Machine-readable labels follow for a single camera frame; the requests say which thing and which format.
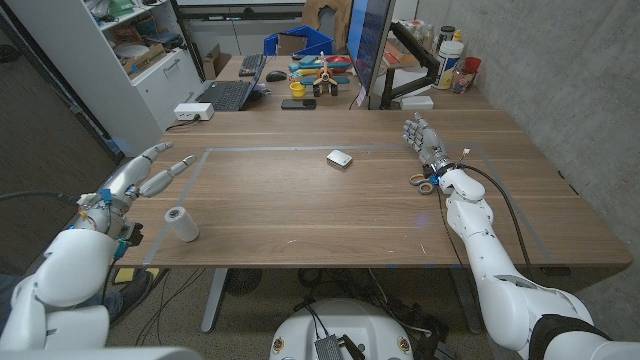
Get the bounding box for white power strip box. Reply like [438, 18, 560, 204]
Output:
[173, 102, 215, 122]

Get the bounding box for yellow pad on floor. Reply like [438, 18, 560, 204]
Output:
[112, 267, 160, 285]

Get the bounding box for red plastic cup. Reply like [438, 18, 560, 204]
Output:
[462, 55, 483, 89]

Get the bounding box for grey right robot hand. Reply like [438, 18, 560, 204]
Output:
[402, 112, 456, 179]

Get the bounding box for white shelf cabinet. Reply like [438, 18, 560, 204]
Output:
[4, 0, 206, 159]

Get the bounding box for flat white box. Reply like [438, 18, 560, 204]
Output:
[399, 94, 435, 111]

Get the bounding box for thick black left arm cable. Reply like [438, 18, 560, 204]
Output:
[0, 190, 81, 207]

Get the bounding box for scissors with beige handles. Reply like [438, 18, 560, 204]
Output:
[408, 172, 436, 196]

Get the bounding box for small silver tin box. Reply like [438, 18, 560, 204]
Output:
[326, 148, 354, 170]

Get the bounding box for dark lidded jar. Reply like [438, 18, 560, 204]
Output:
[438, 24, 457, 51]

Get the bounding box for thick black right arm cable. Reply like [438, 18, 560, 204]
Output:
[457, 163, 536, 276]

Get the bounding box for black laptop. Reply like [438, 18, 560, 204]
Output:
[196, 59, 269, 112]

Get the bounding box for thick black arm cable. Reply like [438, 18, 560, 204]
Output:
[457, 163, 536, 276]
[0, 190, 81, 207]

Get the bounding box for wooden toy airplane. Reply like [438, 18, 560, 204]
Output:
[288, 50, 354, 98]

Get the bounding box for black shoe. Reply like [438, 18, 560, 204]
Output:
[107, 269, 154, 327]

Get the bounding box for black keyboard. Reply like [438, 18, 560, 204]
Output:
[238, 53, 267, 78]

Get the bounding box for blue plastic bin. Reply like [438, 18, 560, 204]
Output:
[263, 24, 335, 57]

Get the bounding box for white wipes canister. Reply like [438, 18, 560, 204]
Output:
[432, 39, 465, 91]

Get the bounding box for cardboard box on shelf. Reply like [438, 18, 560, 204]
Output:
[122, 42, 167, 76]

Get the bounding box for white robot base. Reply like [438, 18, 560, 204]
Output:
[268, 298, 415, 360]

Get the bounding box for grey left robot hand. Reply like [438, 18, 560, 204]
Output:
[74, 141, 197, 247]

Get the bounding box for open cardboard box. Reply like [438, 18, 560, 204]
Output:
[202, 43, 232, 81]

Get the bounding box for black smartphone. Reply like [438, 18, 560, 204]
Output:
[280, 98, 318, 111]

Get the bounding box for black round floor fan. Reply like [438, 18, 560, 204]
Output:
[223, 268, 264, 297]

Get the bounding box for large computer monitor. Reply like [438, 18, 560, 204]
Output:
[345, 0, 396, 110]

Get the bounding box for grey table leg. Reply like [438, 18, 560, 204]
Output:
[200, 268, 230, 334]
[448, 268, 484, 335]

